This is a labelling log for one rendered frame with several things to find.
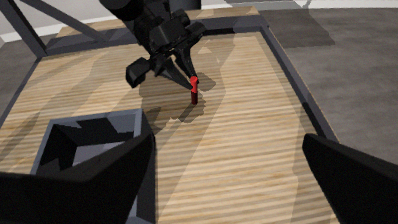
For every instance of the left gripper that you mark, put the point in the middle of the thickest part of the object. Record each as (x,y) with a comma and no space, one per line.
(158,61)

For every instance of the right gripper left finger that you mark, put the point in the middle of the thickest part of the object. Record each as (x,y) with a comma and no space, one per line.
(100,190)

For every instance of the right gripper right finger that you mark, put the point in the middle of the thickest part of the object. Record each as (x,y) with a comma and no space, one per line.
(360,188)

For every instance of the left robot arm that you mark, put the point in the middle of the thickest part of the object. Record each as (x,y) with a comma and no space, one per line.
(128,10)

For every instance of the red peg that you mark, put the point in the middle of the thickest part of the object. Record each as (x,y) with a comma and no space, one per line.
(194,90)

